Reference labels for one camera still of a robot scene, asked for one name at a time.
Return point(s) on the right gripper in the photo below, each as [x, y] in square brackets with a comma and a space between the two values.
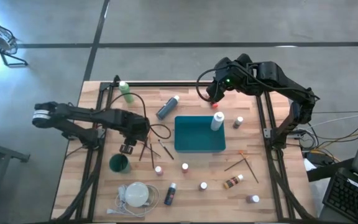
[232, 73]

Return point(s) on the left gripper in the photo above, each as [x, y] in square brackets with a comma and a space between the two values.
[127, 135]

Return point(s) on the small orange paint bottle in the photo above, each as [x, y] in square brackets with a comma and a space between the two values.
[215, 105]
[185, 168]

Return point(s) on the large white paint bottle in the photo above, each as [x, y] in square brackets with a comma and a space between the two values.
[217, 122]

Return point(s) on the large green paint bottle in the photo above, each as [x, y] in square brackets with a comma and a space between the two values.
[126, 93]

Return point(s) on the small magenta paint bottle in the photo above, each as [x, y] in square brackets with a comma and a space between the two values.
[203, 186]

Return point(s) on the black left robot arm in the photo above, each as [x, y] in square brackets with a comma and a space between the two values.
[82, 113]

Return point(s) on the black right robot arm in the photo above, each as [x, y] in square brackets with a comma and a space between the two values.
[300, 109]

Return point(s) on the small pink paint bottle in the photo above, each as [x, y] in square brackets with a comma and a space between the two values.
[158, 170]

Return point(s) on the small blue paint bottle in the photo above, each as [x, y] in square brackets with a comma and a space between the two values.
[170, 195]

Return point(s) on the small yellow ochre paint bottle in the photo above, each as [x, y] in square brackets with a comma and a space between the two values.
[232, 182]

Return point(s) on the small purple paint bottle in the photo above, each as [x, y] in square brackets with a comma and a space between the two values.
[252, 199]

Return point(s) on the green plastic cup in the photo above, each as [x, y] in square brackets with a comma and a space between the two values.
[115, 165]

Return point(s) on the paintbrush with silver ferrule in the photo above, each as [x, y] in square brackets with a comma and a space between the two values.
[166, 149]

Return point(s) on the teal plastic bin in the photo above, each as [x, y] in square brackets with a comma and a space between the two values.
[194, 135]

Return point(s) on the metal bowl with tool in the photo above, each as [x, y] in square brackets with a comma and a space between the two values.
[136, 194]

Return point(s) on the black keyboard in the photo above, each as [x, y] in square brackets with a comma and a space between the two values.
[350, 199]

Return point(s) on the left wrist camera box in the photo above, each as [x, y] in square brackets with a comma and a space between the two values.
[144, 130]

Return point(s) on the black aluminium table frame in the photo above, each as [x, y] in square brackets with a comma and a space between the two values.
[182, 84]

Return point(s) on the silver mounting bracket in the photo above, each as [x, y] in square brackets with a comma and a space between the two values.
[267, 133]

